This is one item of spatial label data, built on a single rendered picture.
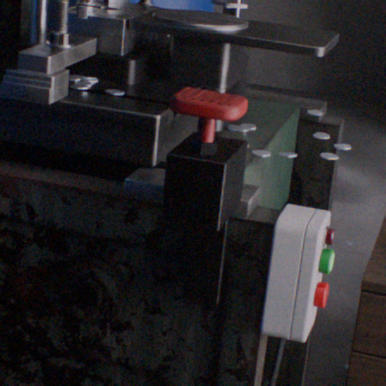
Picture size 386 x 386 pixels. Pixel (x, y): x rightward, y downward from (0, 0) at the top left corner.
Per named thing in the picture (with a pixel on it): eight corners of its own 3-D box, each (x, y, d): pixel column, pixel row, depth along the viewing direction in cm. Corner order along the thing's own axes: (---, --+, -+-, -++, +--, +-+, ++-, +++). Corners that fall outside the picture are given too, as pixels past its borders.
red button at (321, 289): (326, 302, 116) (330, 279, 115) (322, 312, 113) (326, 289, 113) (315, 300, 116) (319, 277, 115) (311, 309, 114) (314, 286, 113)
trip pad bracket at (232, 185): (229, 301, 115) (250, 130, 109) (206, 337, 106) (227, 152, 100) (177, 291, 117) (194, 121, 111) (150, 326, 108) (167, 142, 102)
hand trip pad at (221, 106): (243, 168, 107) (251, 95, 104) (228, 184, 101) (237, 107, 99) (177, 157, 108) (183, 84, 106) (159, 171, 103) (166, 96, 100)
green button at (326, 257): (331, 269, 115) (335, 245, 114) (327, 278, 112) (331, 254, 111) (320, 267, 115) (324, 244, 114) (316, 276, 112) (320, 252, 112)
